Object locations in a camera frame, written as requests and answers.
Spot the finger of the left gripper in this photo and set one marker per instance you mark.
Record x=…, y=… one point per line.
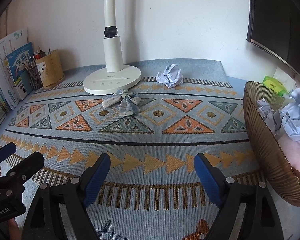
x=7, y=151
x=23, y=171

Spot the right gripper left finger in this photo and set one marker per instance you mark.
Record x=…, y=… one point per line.
x=44, y=220

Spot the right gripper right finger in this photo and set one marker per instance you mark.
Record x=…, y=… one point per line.
x=260, y=221

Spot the three ball plush toy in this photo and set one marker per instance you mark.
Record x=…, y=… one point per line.
x=291, y=149

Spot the paper ball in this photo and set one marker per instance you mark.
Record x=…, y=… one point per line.
x=171, y=76
x=271, y=118
x=290, y=116

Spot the person's left hand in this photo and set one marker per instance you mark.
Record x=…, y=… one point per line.
x=13, y=229

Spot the brown ribbed basket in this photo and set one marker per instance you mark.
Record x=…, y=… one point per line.
x=283, y=178

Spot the black mesh pen cup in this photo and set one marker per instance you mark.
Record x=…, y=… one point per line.
x=35, y=78

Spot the patterned blue table mat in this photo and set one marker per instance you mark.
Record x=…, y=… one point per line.
x=152, y=190

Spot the blue cover book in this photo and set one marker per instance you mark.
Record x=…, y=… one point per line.
x=19, y=62

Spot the bamboo pen holder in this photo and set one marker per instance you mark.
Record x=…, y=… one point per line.
x=50, y=69

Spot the white cover workbook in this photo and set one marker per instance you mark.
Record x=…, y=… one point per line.
x=9, y=44

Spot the grey plaid bow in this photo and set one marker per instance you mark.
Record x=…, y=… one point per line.
x=128, y=102

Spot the green tissue pack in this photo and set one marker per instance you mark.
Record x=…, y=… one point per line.
x=275, y=85

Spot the white desk lamp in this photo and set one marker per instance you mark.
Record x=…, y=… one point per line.
x=115, y=75

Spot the black wall monitor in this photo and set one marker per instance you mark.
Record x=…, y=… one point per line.
x=274, y=26

